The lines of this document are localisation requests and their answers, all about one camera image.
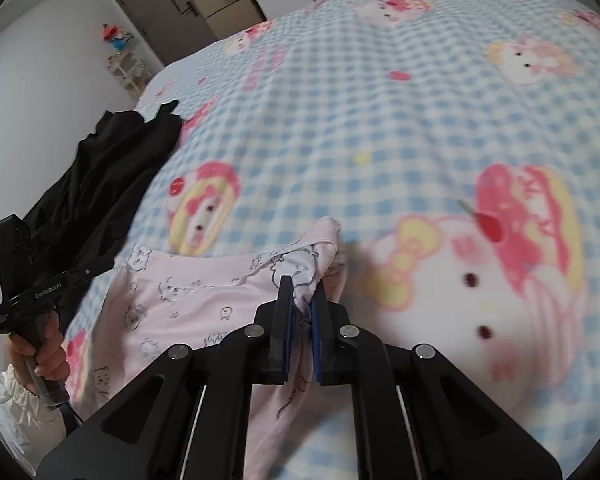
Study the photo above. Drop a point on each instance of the pink printed pyjama pants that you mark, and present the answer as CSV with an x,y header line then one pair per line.
x,y
200,300

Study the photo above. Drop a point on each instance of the person's left forearm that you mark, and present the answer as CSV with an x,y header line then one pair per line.
x,y
22,420

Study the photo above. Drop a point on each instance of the black garment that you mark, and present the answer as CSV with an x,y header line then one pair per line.
x,y
115,180

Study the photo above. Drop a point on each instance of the person's left hand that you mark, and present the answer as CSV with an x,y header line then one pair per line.
x,y
52,355

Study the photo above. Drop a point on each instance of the beige fridge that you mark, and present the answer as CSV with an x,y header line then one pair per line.
x,y
230,7

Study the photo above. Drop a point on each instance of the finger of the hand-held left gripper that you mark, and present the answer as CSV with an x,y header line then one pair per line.
x,y
85,273

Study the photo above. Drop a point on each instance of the red and blue toy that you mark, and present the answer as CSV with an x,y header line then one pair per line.
x,y
114,36

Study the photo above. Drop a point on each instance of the small white shelf rack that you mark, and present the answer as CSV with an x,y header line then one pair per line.
x,y
127,72

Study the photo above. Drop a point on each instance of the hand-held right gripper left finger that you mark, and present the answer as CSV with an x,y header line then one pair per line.
x,y
289,332

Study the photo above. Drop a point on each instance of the blue checked cartoon blanket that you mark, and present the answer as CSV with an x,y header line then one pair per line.
x,y
380,125

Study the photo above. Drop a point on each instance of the grey door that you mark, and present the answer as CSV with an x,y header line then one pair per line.
x,y
155,15

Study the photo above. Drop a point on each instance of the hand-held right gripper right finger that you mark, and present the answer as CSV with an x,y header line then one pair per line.
x,y
316,335

